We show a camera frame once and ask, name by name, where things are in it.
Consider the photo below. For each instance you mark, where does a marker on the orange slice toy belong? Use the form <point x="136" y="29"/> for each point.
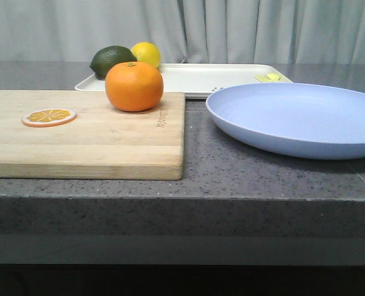
<point x="48" y="117"/>

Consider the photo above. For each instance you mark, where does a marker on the light blue plate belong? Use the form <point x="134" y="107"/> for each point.
<point x="294" y="119"/>

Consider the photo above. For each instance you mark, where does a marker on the grey curtain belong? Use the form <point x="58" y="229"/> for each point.
<point x="233" y="32"/>

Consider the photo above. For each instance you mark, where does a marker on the dark green lime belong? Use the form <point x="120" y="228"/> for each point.
<point x="108" y="57"/>

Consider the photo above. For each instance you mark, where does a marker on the wooden cutting board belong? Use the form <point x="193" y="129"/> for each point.
<point x="100" y="143"/>

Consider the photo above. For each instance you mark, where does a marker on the yellow lemon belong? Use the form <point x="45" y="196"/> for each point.
<point x="148" y="53"/>

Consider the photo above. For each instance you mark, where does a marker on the yellow object on tray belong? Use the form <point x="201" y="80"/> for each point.
<point x="268" y="78"/>

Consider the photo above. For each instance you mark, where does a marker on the whole orange fruit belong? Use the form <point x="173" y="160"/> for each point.
<point x="134" y="86"/>

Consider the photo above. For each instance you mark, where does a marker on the white rectangular tray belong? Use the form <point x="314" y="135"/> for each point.
<point x="198" y="81"/>

